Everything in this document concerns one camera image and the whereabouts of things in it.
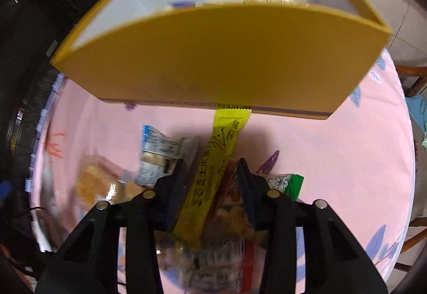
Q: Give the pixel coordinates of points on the yellow cardboard box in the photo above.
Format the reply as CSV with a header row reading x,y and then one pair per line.
x,y
216,60

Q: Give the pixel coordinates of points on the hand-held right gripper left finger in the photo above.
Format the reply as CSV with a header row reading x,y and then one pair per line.
x,y
175,194

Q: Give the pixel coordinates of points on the wooden chair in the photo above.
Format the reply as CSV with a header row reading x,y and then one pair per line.
x,y
415,80

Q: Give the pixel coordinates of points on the blue and white snack packet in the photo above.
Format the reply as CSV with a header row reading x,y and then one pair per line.
x,y
156,150

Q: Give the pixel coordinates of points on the pink floral tablecloth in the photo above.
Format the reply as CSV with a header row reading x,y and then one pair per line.
x,y
350,163

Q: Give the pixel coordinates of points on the bread in clear wrapper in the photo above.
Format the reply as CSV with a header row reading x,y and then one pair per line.
x,y
100,180

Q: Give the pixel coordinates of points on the yellow stick snack packet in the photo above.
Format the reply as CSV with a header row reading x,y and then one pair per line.
x,y
215,153

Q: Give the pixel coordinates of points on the blue cloth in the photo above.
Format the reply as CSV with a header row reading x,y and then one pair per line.
x,y
417,113

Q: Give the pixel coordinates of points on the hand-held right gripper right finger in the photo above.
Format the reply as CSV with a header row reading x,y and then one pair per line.
x,y
246,189

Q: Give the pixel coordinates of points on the blue striped white packet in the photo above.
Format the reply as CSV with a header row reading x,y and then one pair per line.
x,y
190,4

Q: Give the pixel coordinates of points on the green flower print packet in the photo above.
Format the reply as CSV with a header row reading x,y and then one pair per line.
x,y
287,185

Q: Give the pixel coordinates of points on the clear snack packet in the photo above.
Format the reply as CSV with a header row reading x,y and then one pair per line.
x,y
200,267

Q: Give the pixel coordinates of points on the red nut snack packet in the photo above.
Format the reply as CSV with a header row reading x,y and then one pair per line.
x,y
230,200

